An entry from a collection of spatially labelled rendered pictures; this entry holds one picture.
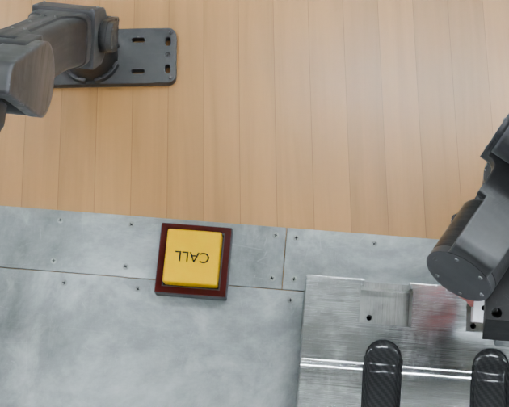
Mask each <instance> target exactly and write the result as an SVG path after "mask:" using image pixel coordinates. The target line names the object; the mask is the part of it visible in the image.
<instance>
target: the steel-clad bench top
mask: <svg viewBox="0 0 509 407"><path fill-rule="evenodd" d="M162 223H172V224H193V225H203V226H214V227H225V228H232V229H233V242H232V251H231V259H230V269H229V286H228V295H227V300H226V301H224V300H205V299H195V298H184V297H174V296H157V295H156V294H155V293H154V285H155V280H153V279H155V278H156V270H157V263H158V249H159V242H160V234H161V227H162ZM285 238H286V246H285ZM438 240H439V239H428V238H417V237H397V236H386V235H376V234H366V233H345V232H335V231H324V230H313V229H293V228H287V236H286V228H282V227H271V226H261V225H250V224H230V223H219V222H208V221H198V220H177V219H167V218H156V217H145V216H125V215H114V214H103V213H93V212H73V211H62V210H52V209H41V208H21V207H10V206H0V267H5V268H0V407H296V402H297V381H298V370H299V358H300V347H301V326H302V314H303V303H304V292H305V281H306V276H307V275H321V276H332V277H343V278H353V279H364V282H372V283H391V284H402V285H409V284H410V283H424V284H434V285H441V284H440V283H438V282H437V281H436V280H435V278H434V277H433V276H432V275H431V273H430V271H429V270H428V268H427V256H428V255H429V253H430V252H431V251H432V250H433V248H434V247H435V245H436V243H437V242H438ZM284 248H285V256H284ZM11 268H16V269H11ZM21 269H26V270H21ZM283 269H284V277H283ZM31 270H36V271H31ZM51 271H56V272H51ZM62 272H67V273H62ZM71 273H77V274H71ZM82 274H87V275H82ZM102 275H107V276H102ZM112 276H117V277H112ZM122 277H128V278H122ZM132 278H137V279H132ZM282 279H283V287H282ZM234 286H239V287H234ZM254 287H259V288H254ZM264 288H270V289H264ZM274 289H279V290H274ZM281 289H283V290H281ZM285 290H290V291H285ZM295 291H299V292H295Z"/></svg>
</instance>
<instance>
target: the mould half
mask: <svg viewBox="0 0 509 407"><path fill-rule="evenodd" d="M361 285H364V279H353V278H343V277H332V276H321V275H307V276H306V281H305V292H304V303H303V314H302V326H301V347H300V358H299V370H298V381H297V402H296V407H361V393H362V377H363V364H364V356H365V355H366V351H367V349H368V347H369V346H370V345H371V344H372V343H374V342H375V341H378V340H388V341H391V342H393V343H394V344H395V345H396V346H397V347H398V349H399V350H400V352H401V355H402V359H403V364H402V386H401V402H400V407H469V405H470V383H471V373H472V365H473V361H474V359H475V357H476V355H477V354H478V353H479V352H480V351H482V350H485V349H490V348H492V349H496V350H499V351H501V352H502V353H503V354H505V356H506V357H507V360H508V362H509V346H495V345H494V342H493V340H489V339H482V333H479V332H469V331H466V305H467V302H466V301H465V300H463V299H461V298H460V297H459V296H456V295H455V294H453V293H451V292H450V291H449V290H447V289H446V288H445V287H443V286H442V285H434V284H424V283H410V289H413V300H412V318H411V327H409V326H399V325H379V324H369V323H359V319H360V293H361Z"/></svg>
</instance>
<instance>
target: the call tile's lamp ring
mask: <svg viewBox="0 0 509 407"><path fill-rule="evenodd" d="M168 229H186V230H196V231H207V232H218V233H224V234H225V241H224V250H223V259H222V268H221V284H220V291H217V290H206V289H196V288H185V287H166V286H162V274H163V267H164V258H165V251H166V237H167V230H168ZM231 230H232V229H230V228H219V227H208V226H198V225H188V224H167V223H162V232H161V240H160V247H159V255H158V268H157V276H156V283H155V292H167V293H178V294H188V295H198V296H218V297H225V292H226V283H227V274H228V265H229V248H230V239H231Z"/></svg>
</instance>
